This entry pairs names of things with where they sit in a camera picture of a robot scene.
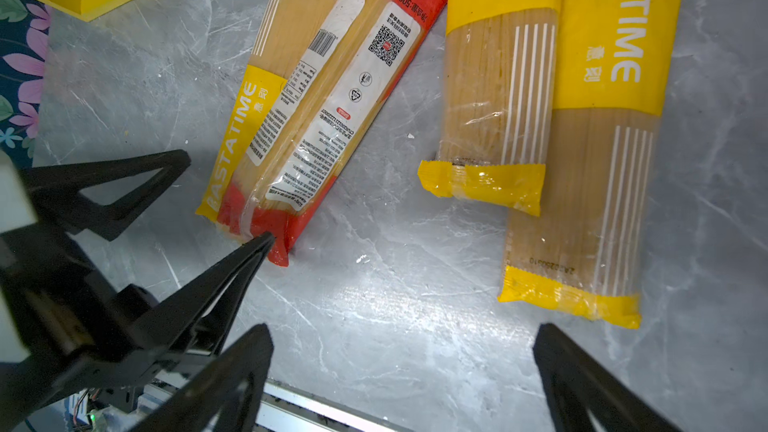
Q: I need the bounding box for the red ended spaghetti bag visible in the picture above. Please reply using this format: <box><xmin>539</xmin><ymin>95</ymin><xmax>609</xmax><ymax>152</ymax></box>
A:
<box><xmin>217</xmin><ymin>0</ymin><xmax>447</xmax><ymax>267</ymax></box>

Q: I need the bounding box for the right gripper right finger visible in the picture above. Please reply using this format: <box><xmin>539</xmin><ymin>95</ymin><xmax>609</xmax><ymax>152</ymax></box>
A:
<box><xmin>533</xmin><ymin>323</ymin><xmax>678</xmax><ymax>431</ymax></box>

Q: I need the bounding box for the yellow pastatime bag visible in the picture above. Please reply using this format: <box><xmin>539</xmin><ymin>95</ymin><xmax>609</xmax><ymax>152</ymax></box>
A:
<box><xmin>196</xmin><ymin>0</ymin><xmax>337</xmax><ymax>222</ymax></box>
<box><xmin>500</xmin><ymin>0</ymin><xmax>681</xmax><ymax>329</ymax></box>
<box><xmin>418</xmin><ymin>0</ymin><xmax>562</xmax><ymax>217</ymax></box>

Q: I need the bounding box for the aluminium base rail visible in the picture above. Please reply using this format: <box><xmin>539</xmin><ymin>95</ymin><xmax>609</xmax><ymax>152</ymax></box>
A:
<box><xmin>71</xmin><ymin>371</ymin><xmax>415</xmax><ymax>432</ymax></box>

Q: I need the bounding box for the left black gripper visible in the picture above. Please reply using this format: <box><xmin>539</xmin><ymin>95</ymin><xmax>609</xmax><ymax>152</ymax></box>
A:
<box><xmin>1</xmin><ymin>149</ymin><xmax>275</xmax><ymax>426</ymax></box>

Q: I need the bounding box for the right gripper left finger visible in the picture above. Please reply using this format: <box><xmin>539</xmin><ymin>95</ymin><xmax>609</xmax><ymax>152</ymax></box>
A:
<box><xmin>133</xmin><ymin>323</ymin><xmax>274</xmax><ymax>431</ymax></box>

